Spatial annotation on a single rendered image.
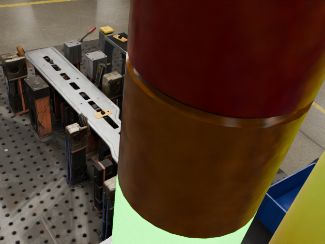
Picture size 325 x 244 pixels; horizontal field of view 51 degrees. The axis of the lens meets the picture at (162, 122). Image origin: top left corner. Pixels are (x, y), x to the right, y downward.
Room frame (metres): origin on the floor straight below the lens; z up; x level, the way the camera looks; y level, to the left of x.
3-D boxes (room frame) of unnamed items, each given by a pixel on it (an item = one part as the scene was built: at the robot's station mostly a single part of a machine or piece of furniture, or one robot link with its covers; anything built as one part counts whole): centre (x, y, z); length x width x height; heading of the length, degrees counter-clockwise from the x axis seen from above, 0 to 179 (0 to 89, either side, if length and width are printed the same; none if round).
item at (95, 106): (1.33, 0.35, 0.84); 0.17 x 0.06 x 0.29; 136
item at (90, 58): (1.62, 0.41, 0.90); 0.13 x 0.10 x 0.41; 136
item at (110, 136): (1.29, 0.31, 1.00); 1.38 x 0.22 x 0.02; 46
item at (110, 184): (0.85, 0.14, 0.87); 0.12 x 0.09 x 0.35; 136
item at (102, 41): (1.86, 0.41, 0.92); 0.08 x 0.08 x 0.44; 46
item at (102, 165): (0.97, 0.21, 0.84); 0.11 x 0.08 x 0.29; 136
